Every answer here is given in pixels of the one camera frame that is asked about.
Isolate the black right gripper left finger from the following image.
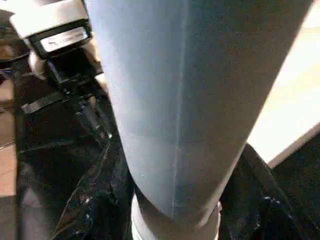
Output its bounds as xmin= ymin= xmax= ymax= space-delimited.
xmin=49 ymin=136 xmax=137 ymax=240

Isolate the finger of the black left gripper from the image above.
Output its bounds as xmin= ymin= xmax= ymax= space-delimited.
xmin=73 ymin=93 xmax=121 ymax=152

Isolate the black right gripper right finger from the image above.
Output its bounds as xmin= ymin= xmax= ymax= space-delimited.
xmin=219 ymin=143 xmax=320 ymax=240

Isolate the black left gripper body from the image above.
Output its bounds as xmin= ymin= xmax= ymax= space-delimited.
xmin=21 ymin=46 xmax=106 ymax=115

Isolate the white plastic table leg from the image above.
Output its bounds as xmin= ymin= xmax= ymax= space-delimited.
xmin=84 ymin=0 xmax=314 ymax=240

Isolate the white plastic table top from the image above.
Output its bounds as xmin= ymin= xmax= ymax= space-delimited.
xmin=246 ymin=0 xmax=320 ymax=169

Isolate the black work mat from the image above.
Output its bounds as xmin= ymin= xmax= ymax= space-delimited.
xmin=13 ymin=57 xmax=320 ymax=240

